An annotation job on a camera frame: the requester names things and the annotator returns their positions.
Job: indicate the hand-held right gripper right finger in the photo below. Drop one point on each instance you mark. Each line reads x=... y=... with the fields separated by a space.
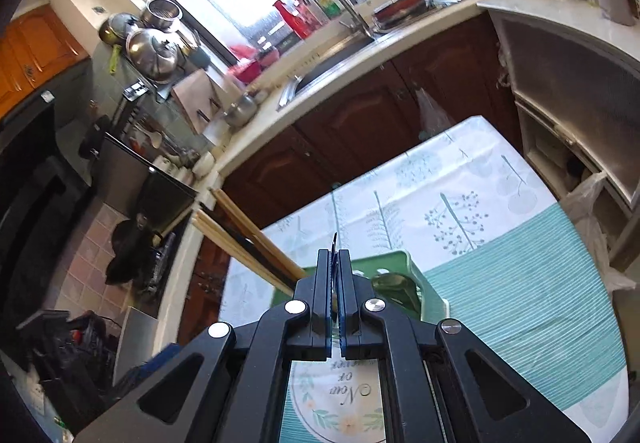
x=344 y=313

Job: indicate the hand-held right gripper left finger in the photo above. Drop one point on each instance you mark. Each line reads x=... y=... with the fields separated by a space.
x=327 y=303

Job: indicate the green utensil holder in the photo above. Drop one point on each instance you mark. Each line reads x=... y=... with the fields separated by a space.
x=385 y=263

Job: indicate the printed tablecloth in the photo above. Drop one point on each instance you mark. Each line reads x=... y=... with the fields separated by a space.
x=500 y=298

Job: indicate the black gas stove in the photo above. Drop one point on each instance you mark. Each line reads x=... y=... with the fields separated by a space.
x=160 y=268

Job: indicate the white bowl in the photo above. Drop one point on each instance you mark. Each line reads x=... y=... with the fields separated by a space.
x=202 y=165

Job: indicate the brown wooden cabinets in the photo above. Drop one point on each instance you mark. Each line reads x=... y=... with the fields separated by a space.
x=375 y=123

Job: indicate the row of white cups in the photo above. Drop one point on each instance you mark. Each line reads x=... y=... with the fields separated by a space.
x=172 y=168

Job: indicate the small steel pot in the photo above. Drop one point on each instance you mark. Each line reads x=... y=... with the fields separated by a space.
x=240 y=112

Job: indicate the steel stove splash guard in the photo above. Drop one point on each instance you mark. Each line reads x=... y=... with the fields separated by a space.
x=150 y=188

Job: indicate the steel sink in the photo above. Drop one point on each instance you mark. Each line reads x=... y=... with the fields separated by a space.
x=325 y=63

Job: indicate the wooden knife block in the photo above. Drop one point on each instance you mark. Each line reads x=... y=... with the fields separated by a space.
x=197 y=100

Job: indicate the red plastic basin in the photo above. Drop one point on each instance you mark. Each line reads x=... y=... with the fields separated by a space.
x=247 y=70

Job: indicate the dark box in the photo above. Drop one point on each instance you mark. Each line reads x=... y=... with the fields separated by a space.
x=65 y=348

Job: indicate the clear plastic bag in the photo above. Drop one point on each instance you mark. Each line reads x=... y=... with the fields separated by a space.
x=595 y=223

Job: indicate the red plastic bottle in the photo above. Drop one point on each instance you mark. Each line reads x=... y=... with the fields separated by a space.
x=295 y=20

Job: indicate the steel faucet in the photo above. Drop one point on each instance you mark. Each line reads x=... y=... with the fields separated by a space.
x=345 y=8

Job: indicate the green bottle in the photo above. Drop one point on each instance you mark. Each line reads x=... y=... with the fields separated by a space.
x=331 y=5

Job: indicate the red dish tray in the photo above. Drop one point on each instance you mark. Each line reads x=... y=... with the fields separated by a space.
x=400 y=8

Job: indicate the steel pot lid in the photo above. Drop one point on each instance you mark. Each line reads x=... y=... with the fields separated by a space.
x=152 y=53

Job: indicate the black range hood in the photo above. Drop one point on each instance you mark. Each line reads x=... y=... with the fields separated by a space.
x=35 y=183

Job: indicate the steel colander pot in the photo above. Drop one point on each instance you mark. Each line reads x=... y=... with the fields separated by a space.
x=160 y=13

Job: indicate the green pan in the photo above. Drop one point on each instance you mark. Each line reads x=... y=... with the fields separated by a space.
x=112 y=30

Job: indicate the white countertop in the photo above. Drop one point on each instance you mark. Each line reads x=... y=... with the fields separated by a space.
x=525 y=5

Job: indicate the grey mug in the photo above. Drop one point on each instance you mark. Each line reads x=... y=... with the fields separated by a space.
x=615 y=3

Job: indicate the orange wooden wall cabinet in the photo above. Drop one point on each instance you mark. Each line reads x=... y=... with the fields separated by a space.
x=35 y=53

